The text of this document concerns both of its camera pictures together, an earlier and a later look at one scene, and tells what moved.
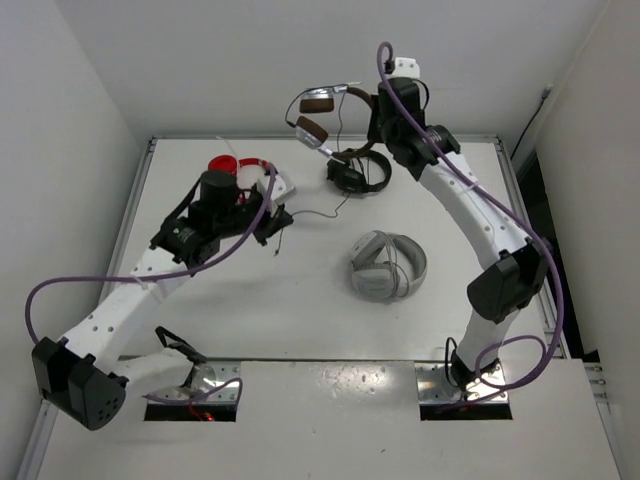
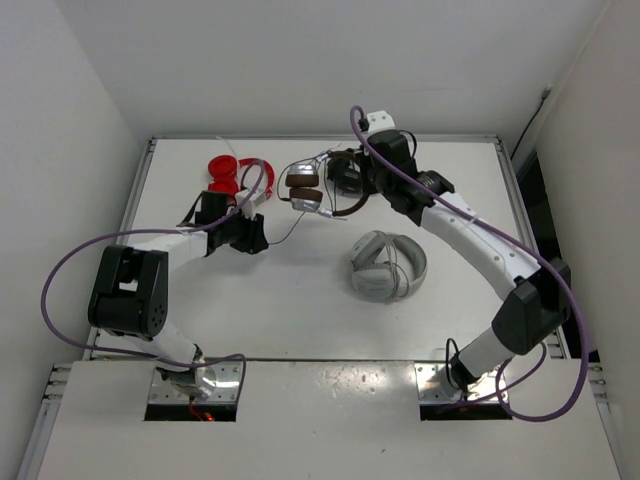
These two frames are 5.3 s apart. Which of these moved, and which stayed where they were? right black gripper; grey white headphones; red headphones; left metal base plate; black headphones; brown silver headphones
Moved: brown silver headphones; right black gripper
Stayed: left metal base plate; black headphones; red headphones; grey white headphones
